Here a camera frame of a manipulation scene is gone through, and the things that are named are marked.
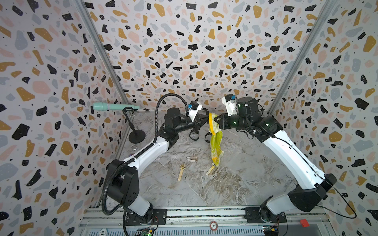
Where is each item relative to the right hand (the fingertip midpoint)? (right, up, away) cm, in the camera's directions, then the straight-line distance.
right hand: (216, 119), depth 69 cm
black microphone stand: (-52, -11, +35) cm, 63 cm away
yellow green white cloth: (+2, -11, +14) cm, 18 cm away
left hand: (-1, +1, +3) cm, 3 cm away
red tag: (+44, -52, +4) cm, 68 cm away
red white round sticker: (-1, -52, +3) cm, 52 cm away
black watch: (-12, -11, +38) cm, 41 cm away
